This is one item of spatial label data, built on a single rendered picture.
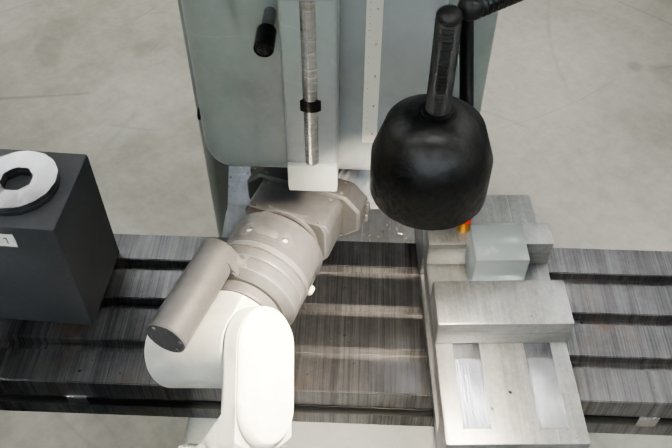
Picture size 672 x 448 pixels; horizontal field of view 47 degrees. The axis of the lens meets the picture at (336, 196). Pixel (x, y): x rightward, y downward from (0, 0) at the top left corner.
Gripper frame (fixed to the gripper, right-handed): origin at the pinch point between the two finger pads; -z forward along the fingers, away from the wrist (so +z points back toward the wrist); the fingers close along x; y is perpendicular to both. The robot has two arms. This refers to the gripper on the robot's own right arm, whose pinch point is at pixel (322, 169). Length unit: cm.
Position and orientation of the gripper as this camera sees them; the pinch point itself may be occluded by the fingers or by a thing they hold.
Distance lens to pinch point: 79.8
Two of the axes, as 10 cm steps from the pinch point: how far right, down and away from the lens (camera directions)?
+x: -9.3, -2.6, 2.4
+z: -3.6, 6.8, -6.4
